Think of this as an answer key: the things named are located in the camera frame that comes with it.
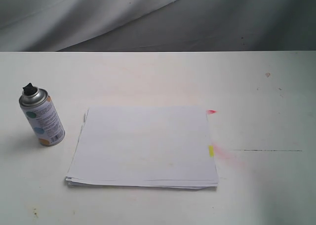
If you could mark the white backdrop cloth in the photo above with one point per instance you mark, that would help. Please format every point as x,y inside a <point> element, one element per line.
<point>52,25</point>

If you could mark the white paper stack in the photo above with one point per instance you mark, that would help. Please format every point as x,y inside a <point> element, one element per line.
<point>144,146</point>

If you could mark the white spray paint can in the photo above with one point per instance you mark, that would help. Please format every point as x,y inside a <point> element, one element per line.
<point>41,114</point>

